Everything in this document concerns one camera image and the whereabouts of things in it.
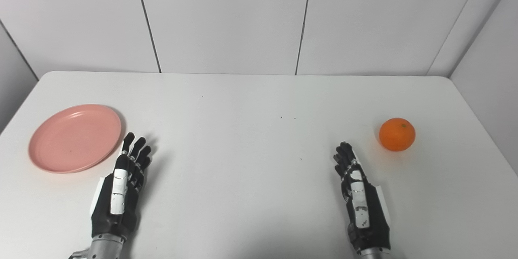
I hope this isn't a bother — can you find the orange fruit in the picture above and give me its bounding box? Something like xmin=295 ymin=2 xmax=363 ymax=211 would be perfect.
xmin=379 ymin=118 xmax=416 ymax=152

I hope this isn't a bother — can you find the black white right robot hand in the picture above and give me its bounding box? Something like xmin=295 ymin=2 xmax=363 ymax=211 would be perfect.
xmin=333 ymin=142 xmax=392 ymax=252

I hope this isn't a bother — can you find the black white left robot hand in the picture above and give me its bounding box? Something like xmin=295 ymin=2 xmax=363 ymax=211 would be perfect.
xmin=90 ymin=132 xmax=152 ymax=240

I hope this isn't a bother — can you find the pink round plate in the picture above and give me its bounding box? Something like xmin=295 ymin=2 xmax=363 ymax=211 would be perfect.
xmin=28 ymin=104 xmax=122 ymax=174

